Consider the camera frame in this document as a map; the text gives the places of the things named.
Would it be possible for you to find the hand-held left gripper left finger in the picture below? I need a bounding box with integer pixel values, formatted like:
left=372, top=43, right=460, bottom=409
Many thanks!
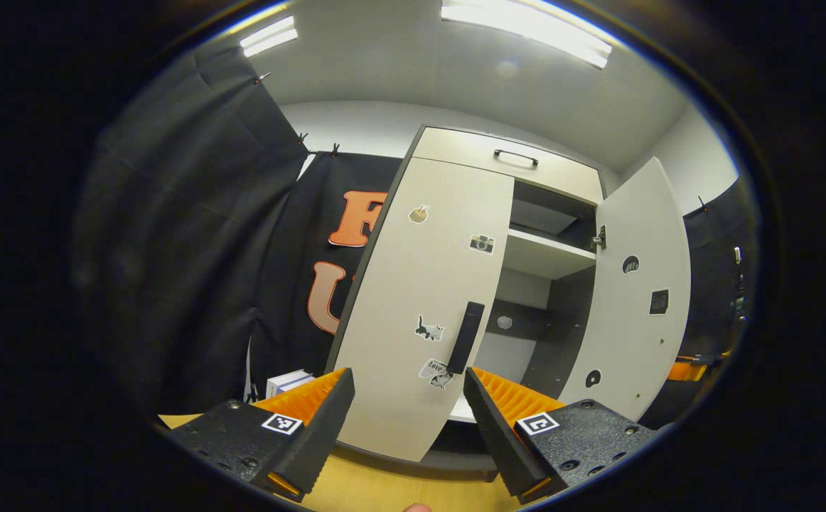
left=161, top=367, right=355, bottom=502

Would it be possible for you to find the white cabinet shelf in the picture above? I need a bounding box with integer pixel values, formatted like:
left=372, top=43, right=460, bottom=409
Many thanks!
left=502, top=228, right=597, bottom=280
left=447, top=395, right=478, bottom=425

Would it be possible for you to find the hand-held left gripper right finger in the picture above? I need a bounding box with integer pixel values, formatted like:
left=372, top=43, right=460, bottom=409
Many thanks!
left=463, top=366, right=660, bottom=506

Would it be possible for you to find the white cabinet bottom shelf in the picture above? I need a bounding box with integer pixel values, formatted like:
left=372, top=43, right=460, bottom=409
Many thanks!
left=447, top=395, right=478, bottom=425

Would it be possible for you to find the cream double-door shoe cabinet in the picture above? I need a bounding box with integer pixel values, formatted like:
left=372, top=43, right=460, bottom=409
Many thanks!
left=324, top=126, right=692, bottom=474

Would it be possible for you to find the cream cabinet drawer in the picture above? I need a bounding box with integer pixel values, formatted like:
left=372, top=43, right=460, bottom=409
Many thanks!
left=412, top=128, right=604, bottom=206

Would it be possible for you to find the white and blue box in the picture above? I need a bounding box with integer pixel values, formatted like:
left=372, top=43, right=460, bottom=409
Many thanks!
left=266, top=369, right=316, bottom=399

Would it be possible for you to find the black drawer handle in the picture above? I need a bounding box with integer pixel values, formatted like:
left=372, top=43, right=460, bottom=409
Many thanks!
left=493, top=149, right=540, bottom=169

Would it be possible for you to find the small ceiling light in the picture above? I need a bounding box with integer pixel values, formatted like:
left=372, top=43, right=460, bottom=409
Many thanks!
left=239, top=16, right=299, bottom=58

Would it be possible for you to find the black door handle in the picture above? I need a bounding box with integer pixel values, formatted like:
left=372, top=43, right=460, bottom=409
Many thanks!
left=446, top=302, right=486, bottom=375

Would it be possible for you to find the cream cabinet door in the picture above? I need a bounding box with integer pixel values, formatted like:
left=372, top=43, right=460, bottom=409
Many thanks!
left=329, top=158, right=515, bottom=463
left=559, top=156, right=692, bottom=422

